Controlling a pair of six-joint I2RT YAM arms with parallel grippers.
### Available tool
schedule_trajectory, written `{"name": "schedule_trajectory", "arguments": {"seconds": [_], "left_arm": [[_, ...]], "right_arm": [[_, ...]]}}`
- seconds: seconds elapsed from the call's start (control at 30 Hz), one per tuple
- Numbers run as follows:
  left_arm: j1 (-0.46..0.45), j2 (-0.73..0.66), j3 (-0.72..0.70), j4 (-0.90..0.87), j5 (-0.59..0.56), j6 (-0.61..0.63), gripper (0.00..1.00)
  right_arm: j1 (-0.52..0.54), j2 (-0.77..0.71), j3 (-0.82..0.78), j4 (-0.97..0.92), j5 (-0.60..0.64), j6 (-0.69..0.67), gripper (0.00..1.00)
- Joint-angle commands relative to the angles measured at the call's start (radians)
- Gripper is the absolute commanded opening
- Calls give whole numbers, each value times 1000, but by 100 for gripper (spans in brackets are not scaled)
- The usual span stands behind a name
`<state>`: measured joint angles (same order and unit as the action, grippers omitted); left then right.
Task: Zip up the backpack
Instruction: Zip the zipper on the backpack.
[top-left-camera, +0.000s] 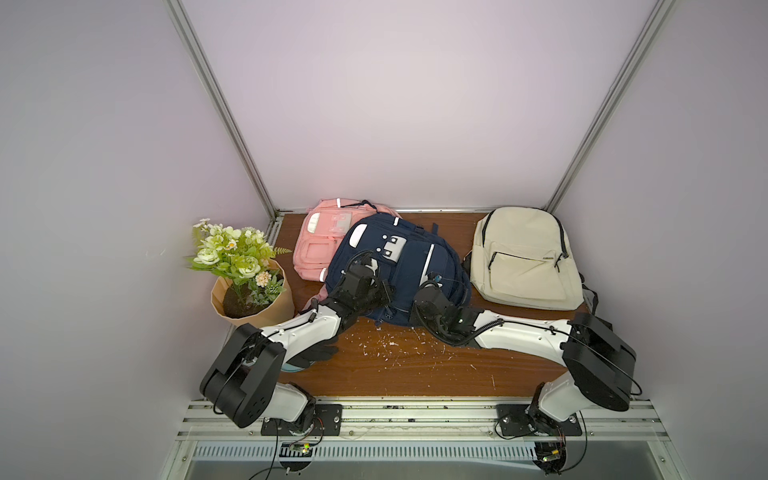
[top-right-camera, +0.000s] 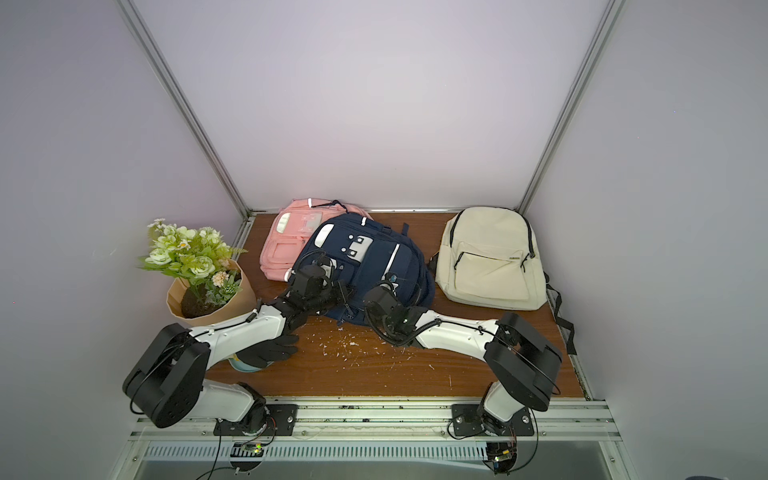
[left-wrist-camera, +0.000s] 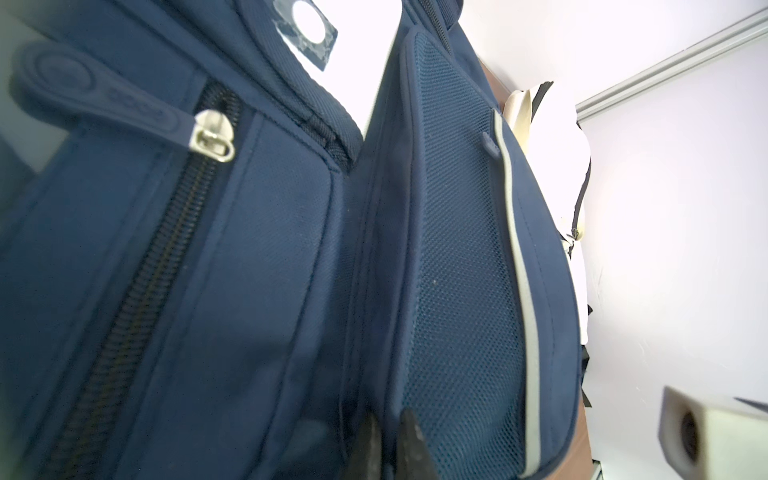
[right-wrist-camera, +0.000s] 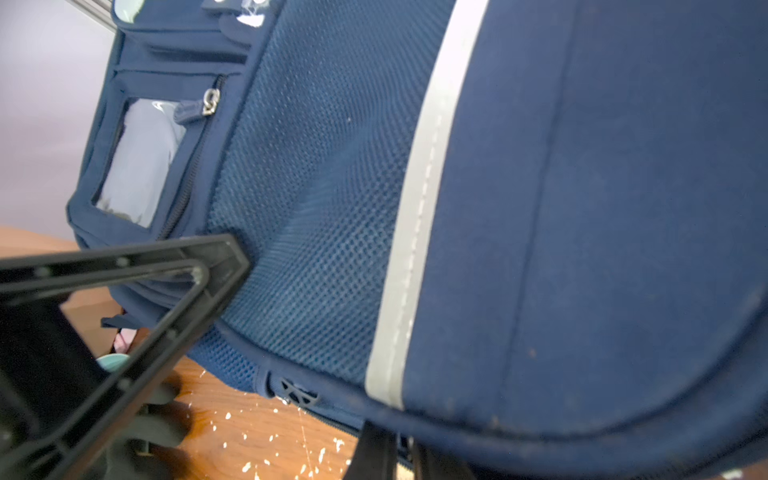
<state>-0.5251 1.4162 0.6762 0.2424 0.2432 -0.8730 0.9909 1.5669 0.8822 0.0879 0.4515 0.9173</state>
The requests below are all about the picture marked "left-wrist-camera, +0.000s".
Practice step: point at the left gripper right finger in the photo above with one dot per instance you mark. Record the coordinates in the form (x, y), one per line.
(413, 459)

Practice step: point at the cream canvas backpack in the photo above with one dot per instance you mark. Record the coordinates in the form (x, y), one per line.
(544, 121)

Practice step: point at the navy blue backpack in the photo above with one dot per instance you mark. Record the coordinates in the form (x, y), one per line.
(225, 241)

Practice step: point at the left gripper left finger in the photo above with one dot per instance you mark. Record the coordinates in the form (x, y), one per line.
(365, 459)

